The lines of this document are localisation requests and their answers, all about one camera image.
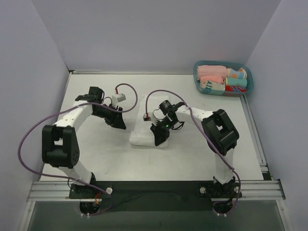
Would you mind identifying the white towel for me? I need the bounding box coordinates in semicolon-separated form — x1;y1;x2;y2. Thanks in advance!
129;94;170;149

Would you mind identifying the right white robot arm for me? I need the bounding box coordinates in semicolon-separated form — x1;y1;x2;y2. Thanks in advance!
150;100;239;197

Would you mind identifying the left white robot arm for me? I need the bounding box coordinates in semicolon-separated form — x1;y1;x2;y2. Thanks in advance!
42;87;126;198

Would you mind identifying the patterned white-teal rolled towel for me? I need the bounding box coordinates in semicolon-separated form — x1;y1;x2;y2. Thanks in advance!
200;80;225;95

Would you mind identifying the pink rolled towel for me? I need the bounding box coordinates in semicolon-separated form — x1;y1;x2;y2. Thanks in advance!
196;65;227;80

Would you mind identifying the salmon rolled towel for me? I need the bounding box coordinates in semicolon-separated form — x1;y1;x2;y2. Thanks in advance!
200;75;225;85

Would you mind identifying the red patterned rolled towel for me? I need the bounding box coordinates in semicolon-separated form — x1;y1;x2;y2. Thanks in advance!
225;85;247;94

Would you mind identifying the cartoon print rolled towel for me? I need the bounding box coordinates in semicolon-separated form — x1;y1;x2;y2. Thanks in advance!
227;68;247;79

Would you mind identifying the teal rolled towel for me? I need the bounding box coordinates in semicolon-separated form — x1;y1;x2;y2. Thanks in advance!
225;77;247;87

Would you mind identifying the teal plastic basket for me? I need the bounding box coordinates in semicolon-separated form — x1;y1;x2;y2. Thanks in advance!
193;61;254;96

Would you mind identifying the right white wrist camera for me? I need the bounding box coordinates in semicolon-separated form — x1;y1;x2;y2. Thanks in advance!
143;114;151;121

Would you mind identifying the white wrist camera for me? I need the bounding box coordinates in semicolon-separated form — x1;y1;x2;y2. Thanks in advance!
143;114;151;121
111;93;126;104

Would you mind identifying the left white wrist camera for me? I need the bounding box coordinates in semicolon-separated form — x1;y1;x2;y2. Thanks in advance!
111;93;126;104

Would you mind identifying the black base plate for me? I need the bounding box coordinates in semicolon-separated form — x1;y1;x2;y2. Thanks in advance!
68;180;242;214

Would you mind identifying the aluminium frame rail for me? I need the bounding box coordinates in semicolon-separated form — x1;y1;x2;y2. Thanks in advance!
27;180;285;201

